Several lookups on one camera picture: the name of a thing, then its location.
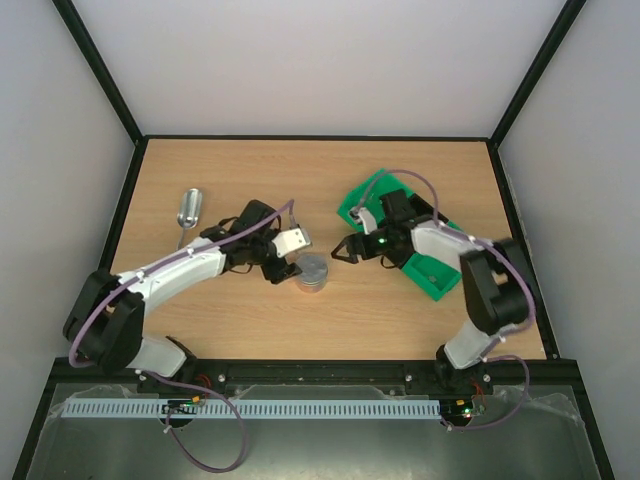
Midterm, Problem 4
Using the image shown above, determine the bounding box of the round white lid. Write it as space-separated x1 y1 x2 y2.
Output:
296 254 328 277

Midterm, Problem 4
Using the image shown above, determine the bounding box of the silver metal scoop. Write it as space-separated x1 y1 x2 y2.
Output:
176 188 203 250

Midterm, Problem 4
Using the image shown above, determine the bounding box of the clear plastic cup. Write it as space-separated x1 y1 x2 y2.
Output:
295 273 327 294

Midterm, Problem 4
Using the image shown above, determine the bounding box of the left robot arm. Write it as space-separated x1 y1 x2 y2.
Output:
63 200 312 378

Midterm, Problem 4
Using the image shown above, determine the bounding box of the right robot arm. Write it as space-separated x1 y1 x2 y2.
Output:
331 188 537 392

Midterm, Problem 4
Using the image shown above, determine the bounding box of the black middle bin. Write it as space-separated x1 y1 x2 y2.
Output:
408 193 461 230

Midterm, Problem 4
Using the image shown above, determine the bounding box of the far green bin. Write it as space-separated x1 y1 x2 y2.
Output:
335 168 416 231

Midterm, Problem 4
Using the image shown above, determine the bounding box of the green bin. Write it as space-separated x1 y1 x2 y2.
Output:
401 253 461 301
335 168 416 231

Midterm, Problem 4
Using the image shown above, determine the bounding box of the near green bin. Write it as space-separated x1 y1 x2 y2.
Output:
401 253 461 301

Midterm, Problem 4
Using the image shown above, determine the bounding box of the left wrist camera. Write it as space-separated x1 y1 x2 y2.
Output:
272 227 312 258

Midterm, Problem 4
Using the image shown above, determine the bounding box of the black enclosure frame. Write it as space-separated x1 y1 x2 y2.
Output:
9 0 616 480

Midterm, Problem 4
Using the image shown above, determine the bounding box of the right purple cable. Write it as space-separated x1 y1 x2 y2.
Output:
349 168 540 432

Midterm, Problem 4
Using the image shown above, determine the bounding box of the grey slotted cable duct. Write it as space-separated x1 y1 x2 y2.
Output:
60 398 441 420

